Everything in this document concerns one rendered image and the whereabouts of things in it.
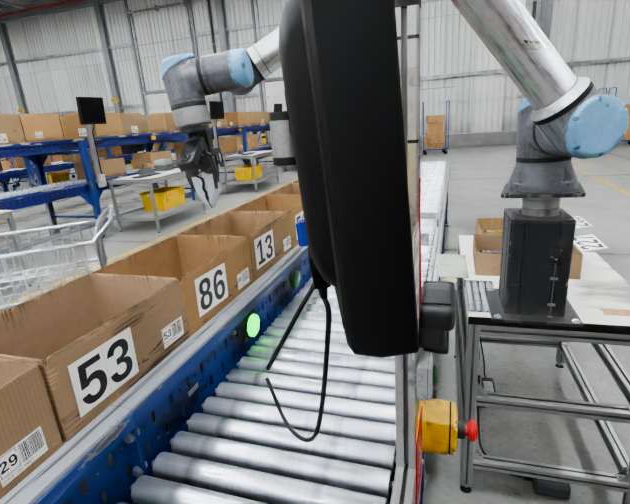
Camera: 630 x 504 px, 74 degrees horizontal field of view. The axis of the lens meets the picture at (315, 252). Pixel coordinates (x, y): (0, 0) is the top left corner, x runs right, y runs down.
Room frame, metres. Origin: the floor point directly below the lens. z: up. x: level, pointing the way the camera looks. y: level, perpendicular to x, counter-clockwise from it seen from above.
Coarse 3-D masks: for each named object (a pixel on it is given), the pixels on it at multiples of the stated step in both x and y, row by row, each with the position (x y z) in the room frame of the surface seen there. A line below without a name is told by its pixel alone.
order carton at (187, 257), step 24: (168, 240) 1.42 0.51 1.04; (192, 240) 1.44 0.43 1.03; (216, 240) 1.41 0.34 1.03; (240, 240) 1.38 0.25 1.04; (120, 264) 1.20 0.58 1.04; (144, 264) 1.29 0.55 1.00; (168, 264) 1.40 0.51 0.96; (192, 264) 1.45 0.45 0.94; (216, 264) 1.16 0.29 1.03; (240, 264) 1.30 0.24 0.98; (192, 288) 1.04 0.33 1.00; (192, 312) 1.03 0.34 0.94; (216, 312) 1.13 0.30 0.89
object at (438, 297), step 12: (432, 288) 0.74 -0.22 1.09; (444, 288) 0.73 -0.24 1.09; (432, 300) 0.69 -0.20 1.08; (444, 300) 0.69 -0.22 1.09; (420, 312) 0.68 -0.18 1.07; (432, 312) 0.67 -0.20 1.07; (444, 312) 0.66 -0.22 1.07; (420, 324) 0.68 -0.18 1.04; (432, 324) 0.67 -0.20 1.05; (444, 324) 0.66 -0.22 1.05; (444, 336) 0.69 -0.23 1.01; (444, 348) 0.68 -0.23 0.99
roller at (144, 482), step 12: (144, 480) 0.67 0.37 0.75; (156, 480) 0.67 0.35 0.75; (168, 480) 0.67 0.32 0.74; (132, 492) 0.65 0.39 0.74; (144, 492) 0.65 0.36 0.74; (156, 492) 0.64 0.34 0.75; (168, 492) 0.64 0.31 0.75; (180, 492) 0.63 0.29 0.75; (192, 492) 0.63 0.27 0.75; (204, 492) 0.63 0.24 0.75; (216, 492) 0.63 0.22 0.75
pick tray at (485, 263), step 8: (480, 240) 1.87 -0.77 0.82; (488, 240) 1.86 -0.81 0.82; (496, 240) 1.85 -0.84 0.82; (480, 248) 1.87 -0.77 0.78; (488, 248) 1.86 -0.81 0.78; (496, 248) 1.85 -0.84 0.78; (576, 248) 1.58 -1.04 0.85; (480, 256) 1.61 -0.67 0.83; (488, 256) 1.60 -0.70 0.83; (496, 256) 1.59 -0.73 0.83; (576, 256) 1.50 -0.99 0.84; (480, 264) 1.61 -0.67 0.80; (488, 264) 1.60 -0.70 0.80; (496, 264) 1.59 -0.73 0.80; (576, 264) 1.50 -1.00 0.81; (480, 272) 1.61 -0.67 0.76; (488, 272) 1.60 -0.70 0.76; (496, 272) 1.59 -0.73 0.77; (576, 272) 1.50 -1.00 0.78
